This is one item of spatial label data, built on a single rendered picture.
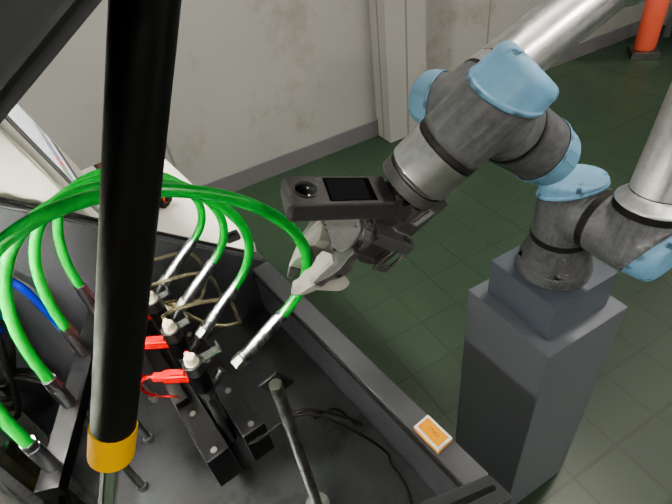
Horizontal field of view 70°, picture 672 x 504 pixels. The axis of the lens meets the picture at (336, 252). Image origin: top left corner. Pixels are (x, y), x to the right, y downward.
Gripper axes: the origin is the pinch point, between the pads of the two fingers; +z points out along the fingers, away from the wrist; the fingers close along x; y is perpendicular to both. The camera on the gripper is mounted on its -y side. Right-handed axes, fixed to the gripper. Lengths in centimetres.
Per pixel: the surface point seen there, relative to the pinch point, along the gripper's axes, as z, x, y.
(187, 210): 43, 54, 11
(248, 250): 8.6, 11.3, 0.7
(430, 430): 7.4, -16.1, 27.4
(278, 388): 5.2, -12.4, -1.1
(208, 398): 23.6, -5.2, 0.6
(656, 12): -110, 264, 332
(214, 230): 37, 43, 14
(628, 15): -102, 305, 360
